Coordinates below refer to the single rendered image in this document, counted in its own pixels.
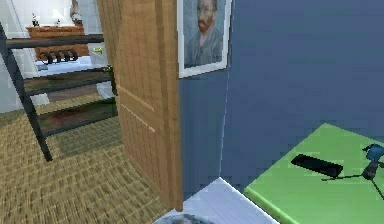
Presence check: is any black remote control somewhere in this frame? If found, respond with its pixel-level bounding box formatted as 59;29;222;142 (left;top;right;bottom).
290;153;344;179

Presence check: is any wooden chest of drawers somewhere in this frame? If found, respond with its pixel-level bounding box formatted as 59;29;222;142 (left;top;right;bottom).
25;23;90;62

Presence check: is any green table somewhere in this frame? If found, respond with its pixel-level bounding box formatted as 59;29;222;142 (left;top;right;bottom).
243;122;384;224

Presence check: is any blue desk lamp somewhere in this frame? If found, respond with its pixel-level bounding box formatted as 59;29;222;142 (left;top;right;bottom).
321;143;384;201

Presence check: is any wooden room door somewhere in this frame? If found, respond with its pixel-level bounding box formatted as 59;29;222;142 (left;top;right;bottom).
96;0;184;212

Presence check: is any black metal shelf rack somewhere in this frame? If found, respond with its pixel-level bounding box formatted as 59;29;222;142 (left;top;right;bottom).
0;22;119;163

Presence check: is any framed portrait painting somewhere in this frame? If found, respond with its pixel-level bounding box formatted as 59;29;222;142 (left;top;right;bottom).
176;0;233;80

